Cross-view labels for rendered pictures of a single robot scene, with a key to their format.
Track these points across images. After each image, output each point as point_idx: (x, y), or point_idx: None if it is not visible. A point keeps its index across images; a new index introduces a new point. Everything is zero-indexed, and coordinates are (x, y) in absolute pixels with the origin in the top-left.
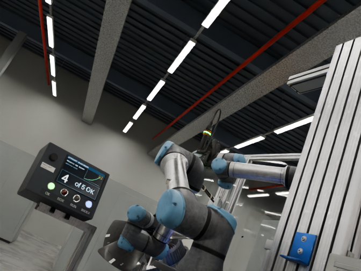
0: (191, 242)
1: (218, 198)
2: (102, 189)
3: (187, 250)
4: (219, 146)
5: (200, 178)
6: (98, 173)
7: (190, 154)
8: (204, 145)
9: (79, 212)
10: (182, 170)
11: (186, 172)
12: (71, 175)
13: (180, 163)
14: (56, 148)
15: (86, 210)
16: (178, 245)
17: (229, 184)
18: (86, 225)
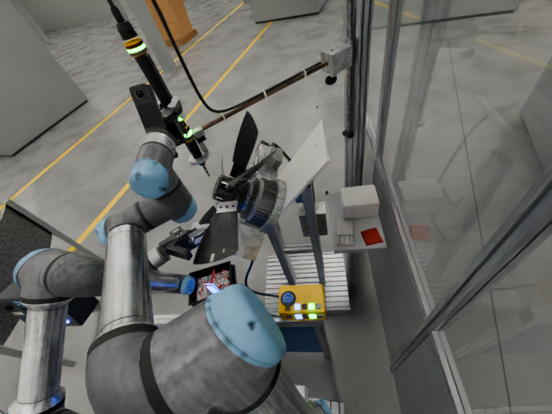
0: (296, 168)
1: (331, 54)
2: None
3: (274, 203)
4: (150, 98)
5: (87, 296)
6: None
7: (40, 280)
8: (156, 83)
9: (69, 325)
10: (25, 347)
11: (37, 338)
12: None
13: (27, 324)
14: (2, 301)
15: (71, 324)
16: (257, 207)
17: (178, 220)
18: (98, 310)
